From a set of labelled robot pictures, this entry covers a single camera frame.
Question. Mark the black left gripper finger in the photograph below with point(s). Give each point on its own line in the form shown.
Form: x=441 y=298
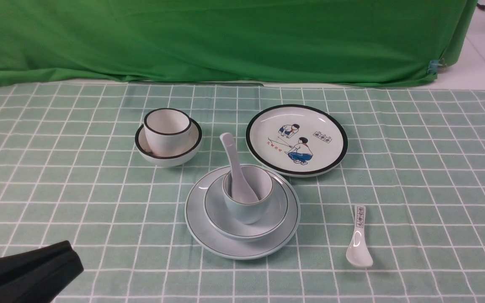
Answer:
x=38 y=276

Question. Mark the pale blue bowl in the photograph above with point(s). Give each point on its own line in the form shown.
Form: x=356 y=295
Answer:
x=226 y=224

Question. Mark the long white ceramic spoon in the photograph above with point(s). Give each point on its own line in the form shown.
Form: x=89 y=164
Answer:
x=240 y=189

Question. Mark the pale blue cup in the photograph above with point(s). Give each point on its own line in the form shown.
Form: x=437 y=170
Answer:
x=261 y=184

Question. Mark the pale blue plate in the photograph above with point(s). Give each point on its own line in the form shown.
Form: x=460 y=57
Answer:
x=207 y=236

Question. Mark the white cup black rim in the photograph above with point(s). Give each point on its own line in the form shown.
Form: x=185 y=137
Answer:
x=167 y=132

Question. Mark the white bowl black rim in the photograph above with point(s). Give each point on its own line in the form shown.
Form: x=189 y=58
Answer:
x=188 y=152

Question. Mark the green backdrop cloth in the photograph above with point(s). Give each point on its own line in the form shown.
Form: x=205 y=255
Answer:
x=366 y=43

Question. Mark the illustrated plate black rim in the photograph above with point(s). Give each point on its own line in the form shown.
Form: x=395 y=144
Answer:
x=296 y=140

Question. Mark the short white ceramic spoon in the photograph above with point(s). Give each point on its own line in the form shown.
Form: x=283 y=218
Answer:
x=358 y=254

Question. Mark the green checkered tablecloth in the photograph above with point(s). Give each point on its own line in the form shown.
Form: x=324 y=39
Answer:
x=70 y=170

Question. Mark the blue binder clip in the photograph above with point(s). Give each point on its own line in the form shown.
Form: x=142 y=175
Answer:
x=433 y=67

